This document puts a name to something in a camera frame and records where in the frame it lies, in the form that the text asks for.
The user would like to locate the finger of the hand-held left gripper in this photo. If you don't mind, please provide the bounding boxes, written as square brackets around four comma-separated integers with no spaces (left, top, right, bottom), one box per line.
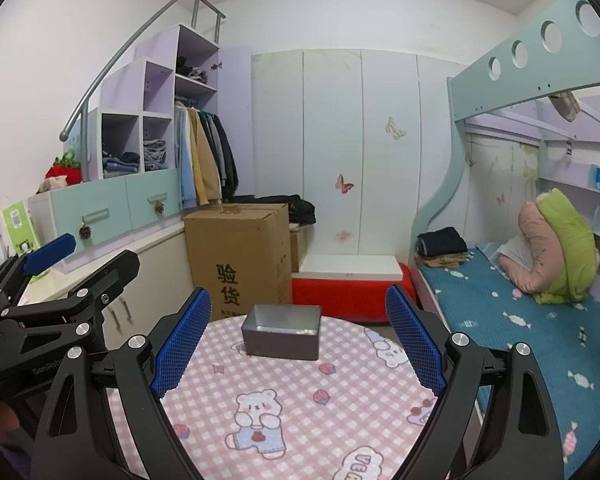
[0,233,77,309]
[5,250,141,337]

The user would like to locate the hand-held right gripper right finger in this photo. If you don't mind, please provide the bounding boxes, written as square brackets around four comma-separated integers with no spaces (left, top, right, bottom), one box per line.
[385,284,566,480]

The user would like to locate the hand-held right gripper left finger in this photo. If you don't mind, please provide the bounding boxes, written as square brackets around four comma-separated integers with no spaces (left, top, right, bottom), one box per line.
[30,287,213,480]

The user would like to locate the grey metal tin box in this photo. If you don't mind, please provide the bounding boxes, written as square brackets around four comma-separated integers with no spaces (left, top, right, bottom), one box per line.
[241,303,322,362]

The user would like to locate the person's left hand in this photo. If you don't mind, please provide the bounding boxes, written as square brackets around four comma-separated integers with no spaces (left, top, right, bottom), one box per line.
[0,401,29,444]

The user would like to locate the green white box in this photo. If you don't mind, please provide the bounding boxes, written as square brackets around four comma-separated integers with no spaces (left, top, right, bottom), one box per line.
[0,201,44,277]

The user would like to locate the cream cabinet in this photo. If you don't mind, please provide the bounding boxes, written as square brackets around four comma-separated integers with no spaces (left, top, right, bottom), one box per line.
[27,222,202,357]

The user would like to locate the teal drawer cabinet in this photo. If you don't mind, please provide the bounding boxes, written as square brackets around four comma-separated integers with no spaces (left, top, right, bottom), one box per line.
[27,167,182,277]

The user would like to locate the red storage box white lid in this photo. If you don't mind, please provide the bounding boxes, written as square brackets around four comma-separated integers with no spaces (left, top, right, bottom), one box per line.
[291,254,417,324]

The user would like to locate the strawberry plush toy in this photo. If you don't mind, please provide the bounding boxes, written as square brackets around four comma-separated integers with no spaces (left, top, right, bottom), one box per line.
[44,149,84,187]

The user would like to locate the folded brown clothes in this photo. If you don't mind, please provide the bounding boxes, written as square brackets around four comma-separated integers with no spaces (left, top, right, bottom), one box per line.
[414,252,475,269]

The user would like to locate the blue printed bed sheet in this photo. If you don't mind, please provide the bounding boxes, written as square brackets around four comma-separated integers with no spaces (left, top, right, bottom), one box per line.
[419,241,600,480]

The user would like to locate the large cardboard box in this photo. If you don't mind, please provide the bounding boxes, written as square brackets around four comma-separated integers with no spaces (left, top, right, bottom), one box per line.
[184,203,292,322]

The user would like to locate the folded dark clothes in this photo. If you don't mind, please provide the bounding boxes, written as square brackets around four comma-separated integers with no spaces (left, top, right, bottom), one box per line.
[414,226,469,257]

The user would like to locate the folded jeans stack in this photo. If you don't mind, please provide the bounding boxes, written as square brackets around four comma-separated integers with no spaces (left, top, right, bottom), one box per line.
[102,142,141,179]

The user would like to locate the folded grey clothes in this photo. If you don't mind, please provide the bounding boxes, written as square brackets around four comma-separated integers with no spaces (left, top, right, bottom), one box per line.
[142,138,167,171]

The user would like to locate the pink checked tablecloth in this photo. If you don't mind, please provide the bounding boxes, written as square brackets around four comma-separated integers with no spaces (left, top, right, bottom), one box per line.
[105,314,481,480]

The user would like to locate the white pillow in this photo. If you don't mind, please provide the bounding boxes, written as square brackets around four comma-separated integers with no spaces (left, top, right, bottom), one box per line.
[497,234,532,272]

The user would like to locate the light blue hanging shirt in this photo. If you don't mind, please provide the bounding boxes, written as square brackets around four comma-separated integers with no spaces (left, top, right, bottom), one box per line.
[174,104,199,209]

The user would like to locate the white wardrobe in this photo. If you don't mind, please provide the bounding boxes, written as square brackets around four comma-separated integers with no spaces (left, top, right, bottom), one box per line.
[250,48,469,262]

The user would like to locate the mustard hanging jacket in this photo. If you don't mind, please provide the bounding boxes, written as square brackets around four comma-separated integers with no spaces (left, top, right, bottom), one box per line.
[187,108,224,206]

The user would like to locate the small cardboard box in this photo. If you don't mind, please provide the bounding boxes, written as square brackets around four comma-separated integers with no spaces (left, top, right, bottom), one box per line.
[289,229,309,274]

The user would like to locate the dark hanging jacket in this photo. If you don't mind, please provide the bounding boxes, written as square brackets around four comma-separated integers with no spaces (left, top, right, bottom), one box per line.
[207,112,240,199]

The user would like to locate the pink green plush pillow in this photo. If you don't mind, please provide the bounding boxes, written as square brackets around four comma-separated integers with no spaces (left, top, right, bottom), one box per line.
[497,188,600,305]

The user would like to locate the black clothes pile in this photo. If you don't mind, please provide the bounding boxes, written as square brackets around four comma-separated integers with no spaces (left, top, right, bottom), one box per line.
[259,193,317,227]

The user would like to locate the purple stair shelf unit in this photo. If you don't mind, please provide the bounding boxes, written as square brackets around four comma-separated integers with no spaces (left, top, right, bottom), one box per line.
[79,22,254,196]

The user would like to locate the grey metal handrail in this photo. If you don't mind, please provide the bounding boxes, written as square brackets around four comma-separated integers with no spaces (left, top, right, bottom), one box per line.
[59,0,227,144]

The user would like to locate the dark clothes on shelf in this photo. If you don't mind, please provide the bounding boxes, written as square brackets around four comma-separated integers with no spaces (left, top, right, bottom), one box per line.
[175,55,209,84]

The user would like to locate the clip lamp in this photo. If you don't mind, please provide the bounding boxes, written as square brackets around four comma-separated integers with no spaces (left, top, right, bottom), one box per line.
[549,90,600,133]

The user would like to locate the teal bunk bed frame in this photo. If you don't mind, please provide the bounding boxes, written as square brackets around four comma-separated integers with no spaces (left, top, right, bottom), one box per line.
[410,0,600,480]

